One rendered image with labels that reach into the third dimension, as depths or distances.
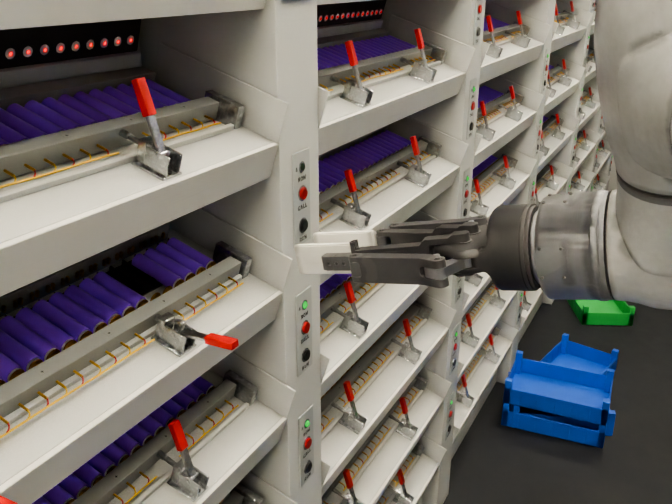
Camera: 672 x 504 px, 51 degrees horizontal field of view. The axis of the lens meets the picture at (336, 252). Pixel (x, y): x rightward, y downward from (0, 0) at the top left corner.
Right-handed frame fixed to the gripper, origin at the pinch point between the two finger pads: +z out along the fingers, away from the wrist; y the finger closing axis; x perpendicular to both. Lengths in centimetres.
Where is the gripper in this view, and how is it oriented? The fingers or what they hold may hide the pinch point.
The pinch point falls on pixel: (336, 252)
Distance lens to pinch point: 69.8
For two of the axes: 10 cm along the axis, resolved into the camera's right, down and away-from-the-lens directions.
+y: -4.7, 3.3, -8.2
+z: -8.7, 0.2, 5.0
